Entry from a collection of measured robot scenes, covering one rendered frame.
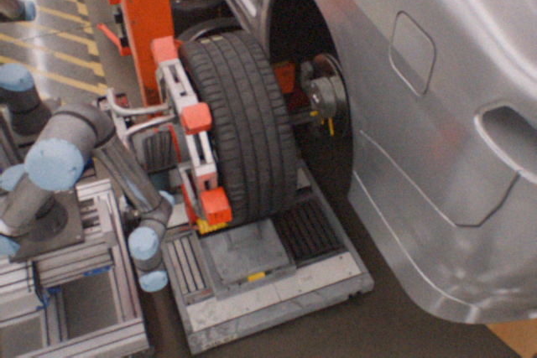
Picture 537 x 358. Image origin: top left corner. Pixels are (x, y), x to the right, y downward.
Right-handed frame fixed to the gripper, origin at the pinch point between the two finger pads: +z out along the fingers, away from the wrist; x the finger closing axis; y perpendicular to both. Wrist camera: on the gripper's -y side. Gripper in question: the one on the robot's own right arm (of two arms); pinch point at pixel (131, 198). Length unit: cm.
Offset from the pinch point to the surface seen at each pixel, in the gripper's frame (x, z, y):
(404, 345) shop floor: -90, -47, -83
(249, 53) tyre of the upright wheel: -47, 15, 34
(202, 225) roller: -22.3, 3.2, -29.7
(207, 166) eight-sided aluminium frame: -24.4, -8.6, 14.6
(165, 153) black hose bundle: -13.4, -2.1, 18.3
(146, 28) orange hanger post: -22, 63, 20
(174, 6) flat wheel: -52, 158, -32
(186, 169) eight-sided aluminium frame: -23.1, 25.2, -21.4
